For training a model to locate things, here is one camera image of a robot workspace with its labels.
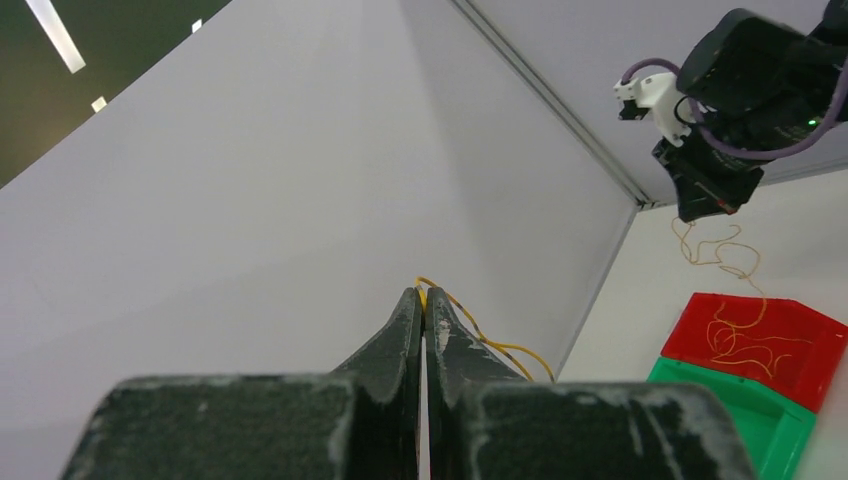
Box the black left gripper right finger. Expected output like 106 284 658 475
424 288 756 479

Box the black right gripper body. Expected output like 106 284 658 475
652 132 764 222

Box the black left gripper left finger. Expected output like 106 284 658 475
62 288 423 479

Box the thin orange cable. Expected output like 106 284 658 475
670 217 816 369

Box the thin yellow cable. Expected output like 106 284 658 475
415 276 556 384

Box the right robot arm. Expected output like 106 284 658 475
653 1 847 222

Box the red plastic bin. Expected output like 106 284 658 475
661 292 847 413

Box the green plastic bin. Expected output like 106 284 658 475
647 357 816 480

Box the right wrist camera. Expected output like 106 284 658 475
613 72 695 147

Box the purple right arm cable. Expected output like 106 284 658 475
619 49 848 162

